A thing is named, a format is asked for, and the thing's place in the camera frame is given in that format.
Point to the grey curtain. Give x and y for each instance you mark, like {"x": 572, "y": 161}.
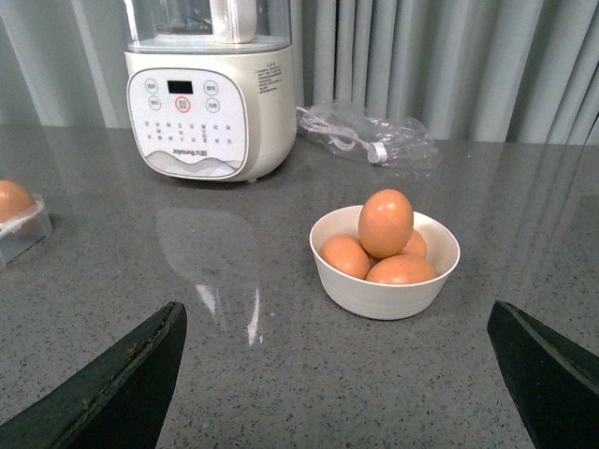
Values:
{"x": 514, "y": 71}

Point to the white bowl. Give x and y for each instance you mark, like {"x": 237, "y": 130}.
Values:
{"x": 376, "y": 300}

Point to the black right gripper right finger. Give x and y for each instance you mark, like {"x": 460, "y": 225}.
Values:
{"x": 552, "y": 380}

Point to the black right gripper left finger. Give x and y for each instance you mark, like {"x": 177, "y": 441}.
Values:
{"x": 119, "y": 400}

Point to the clear plastic egg box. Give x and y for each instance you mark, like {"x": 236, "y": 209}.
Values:
{"x": 24, "y": 230}

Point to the brown egg in box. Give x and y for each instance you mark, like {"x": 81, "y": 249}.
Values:
{"x": 15, "y": 200}

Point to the brown egg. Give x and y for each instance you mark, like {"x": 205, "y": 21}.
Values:
{"x": 15, "y": 200}
{"x": 401, "y": 269}
{"x": 345, "y": 253}
{"x": 416, "y": 245}
{"x": 385, "y": 223}

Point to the brown egg front in bowl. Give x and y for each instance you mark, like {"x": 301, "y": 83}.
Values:
{"x": 401, "y": 269}

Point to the white soy milk maker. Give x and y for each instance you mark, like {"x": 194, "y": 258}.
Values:
{"x": 210, "y": 90}

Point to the brown egg back in bowl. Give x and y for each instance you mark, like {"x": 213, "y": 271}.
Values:
{"x": 416, "y": 245}

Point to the clear plastic bag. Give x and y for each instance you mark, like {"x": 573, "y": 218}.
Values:
{"x": 345, "y": 130}

